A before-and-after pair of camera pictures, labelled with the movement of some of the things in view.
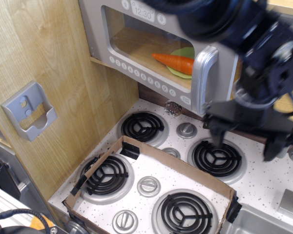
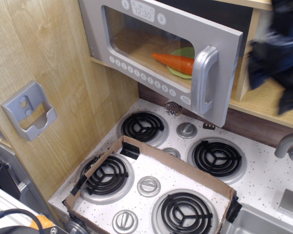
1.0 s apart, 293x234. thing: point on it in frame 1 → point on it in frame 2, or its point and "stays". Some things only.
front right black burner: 184,213 stays
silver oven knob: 74,227 stays
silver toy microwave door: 132,39 stays
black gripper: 280,132 → 277,56
